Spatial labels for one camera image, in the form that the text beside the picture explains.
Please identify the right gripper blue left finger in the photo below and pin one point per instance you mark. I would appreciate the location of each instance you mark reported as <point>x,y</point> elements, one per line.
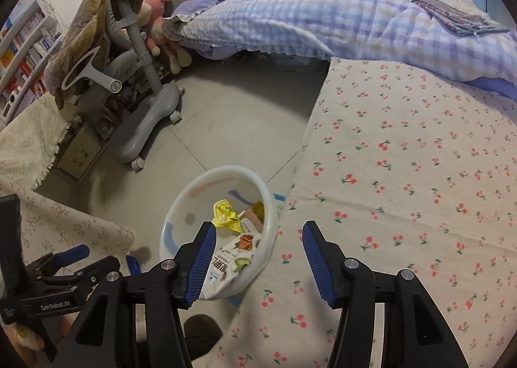
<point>192,262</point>

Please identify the brown blanket on chair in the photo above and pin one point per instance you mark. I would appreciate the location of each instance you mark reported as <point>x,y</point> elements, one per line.
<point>87,30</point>

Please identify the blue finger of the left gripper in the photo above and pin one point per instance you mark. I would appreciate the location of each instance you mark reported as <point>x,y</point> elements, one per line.
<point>51,263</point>
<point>91,275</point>

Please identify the cream knitted cloth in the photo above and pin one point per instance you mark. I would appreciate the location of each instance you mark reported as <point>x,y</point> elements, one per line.
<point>30,143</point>

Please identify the white snack wrapper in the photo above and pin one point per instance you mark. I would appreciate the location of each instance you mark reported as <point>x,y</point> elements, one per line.
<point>229,262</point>

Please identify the cardboard box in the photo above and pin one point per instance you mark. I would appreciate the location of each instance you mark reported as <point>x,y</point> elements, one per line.
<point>81,153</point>

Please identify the blue plastic strip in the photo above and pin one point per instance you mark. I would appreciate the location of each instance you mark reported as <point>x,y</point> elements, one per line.
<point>133,265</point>

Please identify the yellow snack bag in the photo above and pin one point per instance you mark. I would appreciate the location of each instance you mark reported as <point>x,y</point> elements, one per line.
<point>259,210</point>

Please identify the yellow paper bowl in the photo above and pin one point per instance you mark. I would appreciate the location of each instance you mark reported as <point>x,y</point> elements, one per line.
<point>225,217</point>

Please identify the purple checked duvet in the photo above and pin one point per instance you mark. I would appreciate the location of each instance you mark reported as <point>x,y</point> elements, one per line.
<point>379,30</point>

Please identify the grey swivel chair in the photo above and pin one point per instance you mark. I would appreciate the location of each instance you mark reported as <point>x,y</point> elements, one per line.
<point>128,89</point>

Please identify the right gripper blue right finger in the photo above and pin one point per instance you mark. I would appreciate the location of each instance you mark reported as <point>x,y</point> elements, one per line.
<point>325,261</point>

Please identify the person's left hand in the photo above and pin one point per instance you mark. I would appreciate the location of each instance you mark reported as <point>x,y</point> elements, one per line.
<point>23,337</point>

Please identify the folded striped cloth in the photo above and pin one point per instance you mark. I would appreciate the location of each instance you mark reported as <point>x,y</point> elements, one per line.
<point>460,22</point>

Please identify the white cartoon trash bin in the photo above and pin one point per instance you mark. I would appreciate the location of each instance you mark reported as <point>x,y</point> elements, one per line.
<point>194,206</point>

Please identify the pink plush toy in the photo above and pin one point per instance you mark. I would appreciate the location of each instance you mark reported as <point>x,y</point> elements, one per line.
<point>151,19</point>

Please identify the white bookshelf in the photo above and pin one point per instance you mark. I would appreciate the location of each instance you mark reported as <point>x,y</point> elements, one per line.
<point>27,44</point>

